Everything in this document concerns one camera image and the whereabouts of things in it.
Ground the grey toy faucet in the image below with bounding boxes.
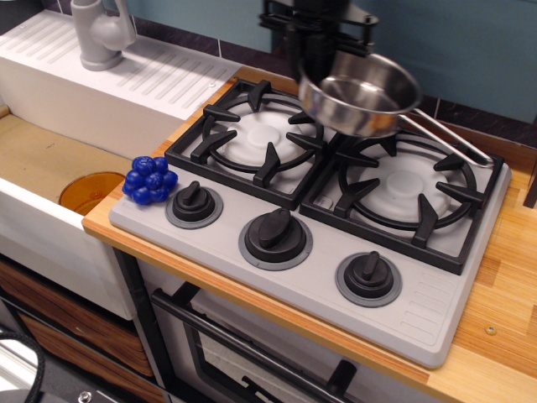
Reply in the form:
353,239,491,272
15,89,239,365
70,0,136,71

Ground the black oven door handle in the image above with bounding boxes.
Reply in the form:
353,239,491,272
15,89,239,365
151,283,357,402

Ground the blue toy blueberry cluster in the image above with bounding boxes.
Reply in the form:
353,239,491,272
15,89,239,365
123,156,178,206

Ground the black left stove knob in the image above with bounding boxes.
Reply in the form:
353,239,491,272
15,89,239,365
165,181,224,230

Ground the black stove knob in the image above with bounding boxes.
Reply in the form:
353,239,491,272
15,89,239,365
336,251,403,308
165,181,224,230
238,208,313,271

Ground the black braided cable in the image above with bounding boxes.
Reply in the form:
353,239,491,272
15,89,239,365
0,330,46,403

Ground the stainless steel pot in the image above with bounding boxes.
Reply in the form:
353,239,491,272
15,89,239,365
298,51,493,168

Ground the toy oven door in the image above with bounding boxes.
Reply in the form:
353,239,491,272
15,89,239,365
138,259,446,403

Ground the grey toy stove top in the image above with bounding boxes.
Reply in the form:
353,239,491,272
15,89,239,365
109,159,511,368

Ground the wooden drawer front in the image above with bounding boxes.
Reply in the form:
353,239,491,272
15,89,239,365
1,256,165,402

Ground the white toy sink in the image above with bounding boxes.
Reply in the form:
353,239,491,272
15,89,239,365
1,10,239,320

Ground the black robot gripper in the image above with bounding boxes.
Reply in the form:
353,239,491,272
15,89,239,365
259,1,379,84

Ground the black middle stove knob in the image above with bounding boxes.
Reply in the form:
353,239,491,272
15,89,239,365
238,208,313,271

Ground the black right burner grate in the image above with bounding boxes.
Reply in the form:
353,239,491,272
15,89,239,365
300,130,509,275

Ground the black right stove knob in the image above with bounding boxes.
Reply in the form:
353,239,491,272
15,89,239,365
336,251,403,308

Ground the black burner grate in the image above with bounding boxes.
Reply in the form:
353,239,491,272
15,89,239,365
300,130,509,275
165,80,336,210

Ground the black left burner grate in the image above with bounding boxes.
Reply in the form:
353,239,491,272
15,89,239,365
165,80,336,210

